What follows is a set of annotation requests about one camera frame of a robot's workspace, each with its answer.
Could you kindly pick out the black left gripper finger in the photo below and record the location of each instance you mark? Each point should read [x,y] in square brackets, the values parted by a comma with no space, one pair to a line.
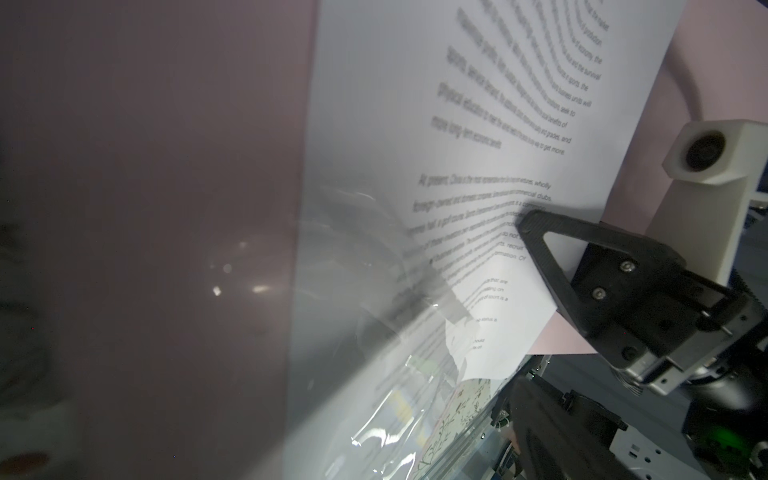
[560,435]

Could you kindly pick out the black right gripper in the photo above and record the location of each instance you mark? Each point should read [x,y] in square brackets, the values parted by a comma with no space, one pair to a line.
[658,325]

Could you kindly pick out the printed paper sheet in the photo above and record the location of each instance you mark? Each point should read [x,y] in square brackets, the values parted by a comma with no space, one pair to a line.
[431,127]

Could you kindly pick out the pink file folder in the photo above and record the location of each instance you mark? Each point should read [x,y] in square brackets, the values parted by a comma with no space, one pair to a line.
[152,166]

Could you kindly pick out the floral table mat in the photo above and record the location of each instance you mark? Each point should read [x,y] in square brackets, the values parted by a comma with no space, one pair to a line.
[467,402]

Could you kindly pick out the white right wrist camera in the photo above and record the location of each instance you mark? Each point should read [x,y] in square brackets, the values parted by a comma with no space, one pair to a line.
[716,168]

